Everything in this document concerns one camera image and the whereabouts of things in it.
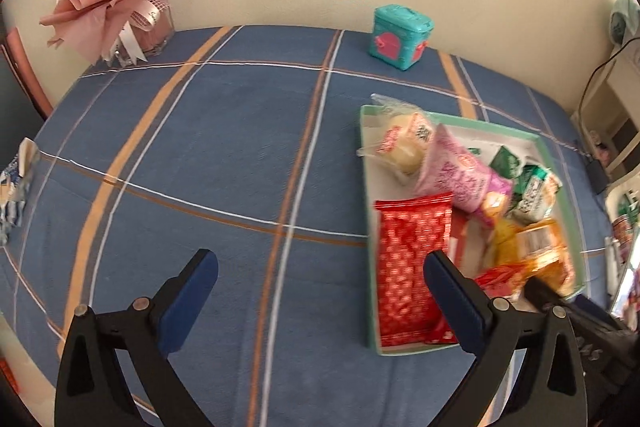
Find small red gold packet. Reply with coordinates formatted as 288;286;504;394
472;264;528;300

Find yellow bread packet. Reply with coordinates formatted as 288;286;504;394
487;219;522;269

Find white curved furniture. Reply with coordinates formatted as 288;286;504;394
602;172;640;218

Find teal money box pink hearts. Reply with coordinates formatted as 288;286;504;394
369;5;435;70

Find pink snack packet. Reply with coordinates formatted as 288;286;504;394
414;123;515;228

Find black power adapter with cable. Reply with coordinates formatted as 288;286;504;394
575;47;631;162

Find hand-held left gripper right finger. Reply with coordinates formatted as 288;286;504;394
422;250;588;427

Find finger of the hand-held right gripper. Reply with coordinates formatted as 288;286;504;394
522;276;576;315

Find crumpled blue white wrapper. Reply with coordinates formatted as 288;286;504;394
0;138;41;243

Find red patterned snack packet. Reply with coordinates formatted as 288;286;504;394
374;192;457;348

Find bun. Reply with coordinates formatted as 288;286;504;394
356;94;436;180

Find clear acrylic box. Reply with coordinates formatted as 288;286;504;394
102;0;176;68

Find red packet white stripe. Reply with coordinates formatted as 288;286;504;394
449;211;473;278

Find dark wooden furniture edge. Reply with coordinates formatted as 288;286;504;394
0;29;53;120

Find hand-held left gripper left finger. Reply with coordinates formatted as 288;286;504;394
54;248;220;427

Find dark green snack packet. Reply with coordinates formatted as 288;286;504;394
489;146;526;178

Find teal fan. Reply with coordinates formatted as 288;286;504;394
610;0;640;45

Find white phone stand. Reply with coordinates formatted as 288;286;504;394
602;234;621;293

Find cream wooden chair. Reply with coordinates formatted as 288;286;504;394
577;52;640;168

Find teal-rimmed white tray box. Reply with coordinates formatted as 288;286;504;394
359;104;586;358

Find green white snack packet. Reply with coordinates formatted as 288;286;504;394
510;163;562;225

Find orange yellow snack packet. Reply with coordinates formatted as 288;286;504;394
517;217;576;298

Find phone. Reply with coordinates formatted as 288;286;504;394
607;252;640;318

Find blue plaid cloth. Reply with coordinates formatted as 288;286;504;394
0;24;621;427

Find green red printed box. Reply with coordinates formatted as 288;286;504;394
612;189;640;253

